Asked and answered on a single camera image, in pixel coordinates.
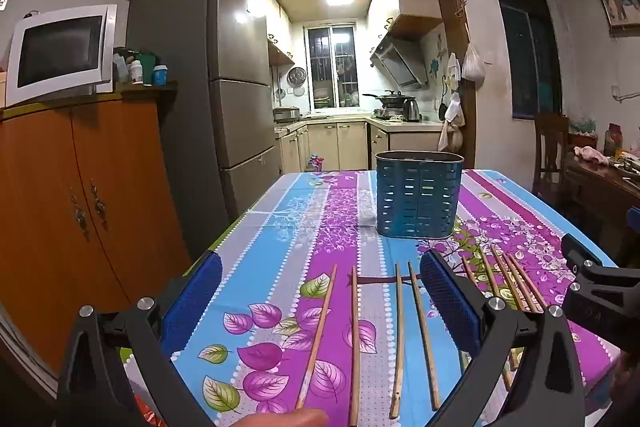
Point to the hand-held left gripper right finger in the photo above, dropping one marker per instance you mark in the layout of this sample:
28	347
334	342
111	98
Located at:
450	302

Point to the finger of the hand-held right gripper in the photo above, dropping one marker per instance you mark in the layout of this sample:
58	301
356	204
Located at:
605	307

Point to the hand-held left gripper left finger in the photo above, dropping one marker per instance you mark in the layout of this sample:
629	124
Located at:
192	302

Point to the blue perforated utensil holder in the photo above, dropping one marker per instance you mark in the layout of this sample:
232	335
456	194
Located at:
417	202

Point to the person's left hand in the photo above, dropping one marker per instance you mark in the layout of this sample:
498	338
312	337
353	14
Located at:
290	419

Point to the dark wooden side table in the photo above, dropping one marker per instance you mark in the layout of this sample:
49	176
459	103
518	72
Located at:
590	187

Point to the floral striped tablecloth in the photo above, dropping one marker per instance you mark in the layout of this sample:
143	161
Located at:
345	217

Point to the pink cloth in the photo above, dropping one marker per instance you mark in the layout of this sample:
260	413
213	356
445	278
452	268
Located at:
590	154

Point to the tan hanging bag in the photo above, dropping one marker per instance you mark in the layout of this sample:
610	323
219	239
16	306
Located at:
450	139

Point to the orange wooden cabinet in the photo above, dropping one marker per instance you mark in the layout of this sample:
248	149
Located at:
60	207

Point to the red glass jar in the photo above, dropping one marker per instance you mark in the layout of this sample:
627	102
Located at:
612	139

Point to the wooden chair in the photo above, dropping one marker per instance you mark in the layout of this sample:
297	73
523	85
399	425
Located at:
550	142

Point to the plastic bottle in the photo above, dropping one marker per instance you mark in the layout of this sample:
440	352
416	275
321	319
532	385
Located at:
314	163

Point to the beige kitchen base cabinets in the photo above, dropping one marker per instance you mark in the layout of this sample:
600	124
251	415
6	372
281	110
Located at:
340	142

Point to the steel kettle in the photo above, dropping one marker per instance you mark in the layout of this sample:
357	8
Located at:
411	111

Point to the white hanging cloth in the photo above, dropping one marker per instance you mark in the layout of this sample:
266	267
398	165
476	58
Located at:
454	107

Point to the steel rice cooker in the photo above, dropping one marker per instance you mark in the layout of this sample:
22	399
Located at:
286	114

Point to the black wok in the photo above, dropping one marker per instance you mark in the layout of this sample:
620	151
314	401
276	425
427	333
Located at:
392	99

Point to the blue lidded jar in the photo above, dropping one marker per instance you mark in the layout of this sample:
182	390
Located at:
160	74

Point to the white bottle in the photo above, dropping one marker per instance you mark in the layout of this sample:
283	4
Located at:
136	72

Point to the hanging white plastic bag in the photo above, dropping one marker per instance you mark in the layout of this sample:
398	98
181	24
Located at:
473	64

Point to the green box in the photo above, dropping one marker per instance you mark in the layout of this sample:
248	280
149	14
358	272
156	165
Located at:
147	59

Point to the grey refrigerator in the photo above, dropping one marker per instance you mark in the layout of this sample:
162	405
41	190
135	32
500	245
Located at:
235	57

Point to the round hanging strainer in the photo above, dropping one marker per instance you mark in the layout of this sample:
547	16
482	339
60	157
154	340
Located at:
296	76

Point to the dark curtained window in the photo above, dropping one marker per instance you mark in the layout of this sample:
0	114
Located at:
525	57

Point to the barred kitchen window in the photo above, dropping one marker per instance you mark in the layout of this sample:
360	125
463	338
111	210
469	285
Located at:
330	67

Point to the white microwave oven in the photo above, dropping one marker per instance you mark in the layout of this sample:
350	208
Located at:
55	52

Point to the white wall cabinet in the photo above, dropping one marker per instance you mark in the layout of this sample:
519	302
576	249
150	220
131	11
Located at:
277	27
395	2

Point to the framed wall picture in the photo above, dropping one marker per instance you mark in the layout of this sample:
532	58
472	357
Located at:
617	2

